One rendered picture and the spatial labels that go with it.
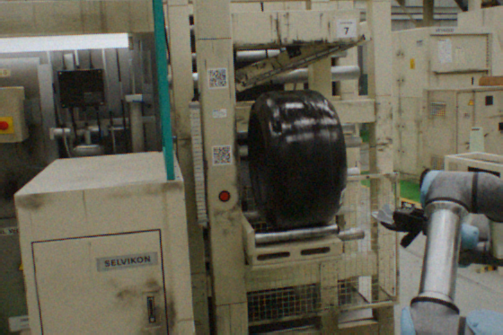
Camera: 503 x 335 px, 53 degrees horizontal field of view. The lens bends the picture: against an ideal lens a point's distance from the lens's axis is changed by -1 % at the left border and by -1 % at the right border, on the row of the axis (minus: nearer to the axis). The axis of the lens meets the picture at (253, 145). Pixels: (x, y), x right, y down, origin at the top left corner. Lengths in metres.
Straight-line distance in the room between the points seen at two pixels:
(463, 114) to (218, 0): 4.65
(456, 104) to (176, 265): 5.14
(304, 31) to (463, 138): 4.24
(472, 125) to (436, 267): 5.05
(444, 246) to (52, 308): 0.99
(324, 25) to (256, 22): 0.30
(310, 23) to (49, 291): 1.51
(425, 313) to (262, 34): 1.36
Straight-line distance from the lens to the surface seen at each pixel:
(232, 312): 2.12
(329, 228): 2.02
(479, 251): 1.85
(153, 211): 1.29
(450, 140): 6.25
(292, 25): 2.24
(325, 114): 1.88
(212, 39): 1.91
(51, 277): 1.35
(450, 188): 1.48
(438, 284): 1.36
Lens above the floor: 1.52
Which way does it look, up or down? 8 degrees down
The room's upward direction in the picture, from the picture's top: 3 degrees counter-clockwise
